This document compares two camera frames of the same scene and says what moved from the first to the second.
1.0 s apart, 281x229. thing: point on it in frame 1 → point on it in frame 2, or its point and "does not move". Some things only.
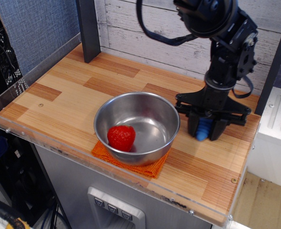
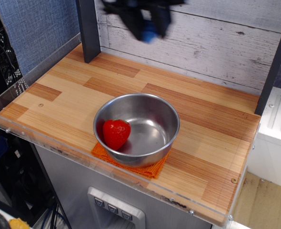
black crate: [5, 77] does not move
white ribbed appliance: [271, 156] does not move
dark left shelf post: [89, 28] does not move
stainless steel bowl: [155, 121] does not move
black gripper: [214, 101] → [130, 11]
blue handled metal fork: [203, 128] → [149, 32]
